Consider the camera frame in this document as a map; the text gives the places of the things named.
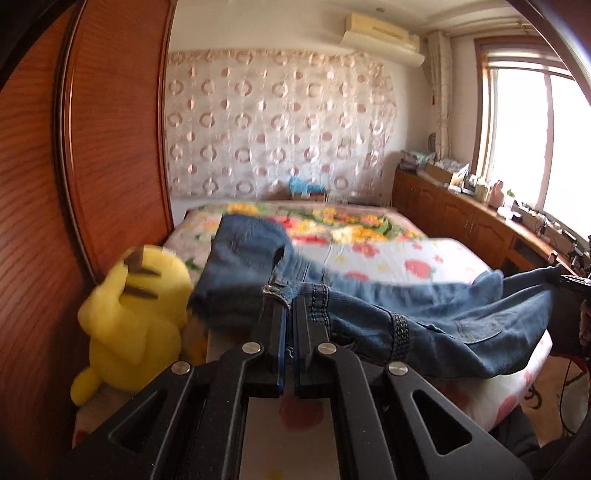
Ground wooden framed window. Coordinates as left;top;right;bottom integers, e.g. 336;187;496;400
475;36;590;238

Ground brown wooden side cabinet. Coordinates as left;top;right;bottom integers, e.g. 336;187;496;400
392;169;575;274

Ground floral bed sheet mattress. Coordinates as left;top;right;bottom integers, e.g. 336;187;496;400
72;201;554;480

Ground white wall air conditioner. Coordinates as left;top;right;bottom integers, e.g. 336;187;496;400
341;12;425;68

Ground white circle pattern curtain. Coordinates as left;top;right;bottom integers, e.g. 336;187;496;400
164;49;397;204

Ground beige window curtain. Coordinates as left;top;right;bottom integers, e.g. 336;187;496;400
428;30;453;159

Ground small blue toy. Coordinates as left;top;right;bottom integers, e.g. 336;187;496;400
287;176;327;198

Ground yellow Pikachu plush toy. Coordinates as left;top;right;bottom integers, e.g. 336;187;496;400
70;245;193;406

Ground blue denim jeans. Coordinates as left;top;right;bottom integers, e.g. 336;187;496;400
187;214;561;379

